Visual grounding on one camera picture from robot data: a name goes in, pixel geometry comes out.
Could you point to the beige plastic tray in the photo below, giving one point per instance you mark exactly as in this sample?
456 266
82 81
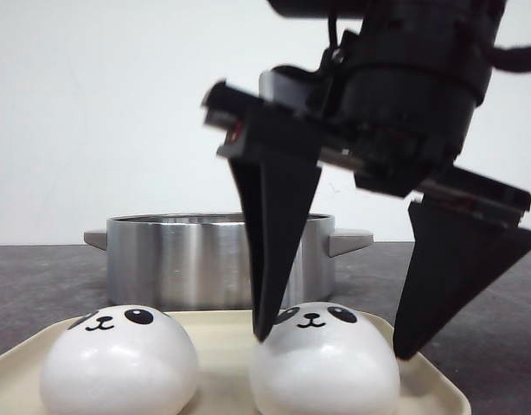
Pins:
224 343

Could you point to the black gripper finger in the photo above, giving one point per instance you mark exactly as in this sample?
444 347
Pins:
274 162
455 257

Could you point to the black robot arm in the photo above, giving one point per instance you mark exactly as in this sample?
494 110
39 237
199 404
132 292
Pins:
378 13

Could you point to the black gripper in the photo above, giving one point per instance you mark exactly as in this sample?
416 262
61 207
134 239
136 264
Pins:
393 104

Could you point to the stainless steel steamer pot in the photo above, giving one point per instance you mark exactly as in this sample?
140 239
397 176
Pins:
201 261

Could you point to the panda bun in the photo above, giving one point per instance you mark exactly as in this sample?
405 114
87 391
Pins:
126 359
324 358

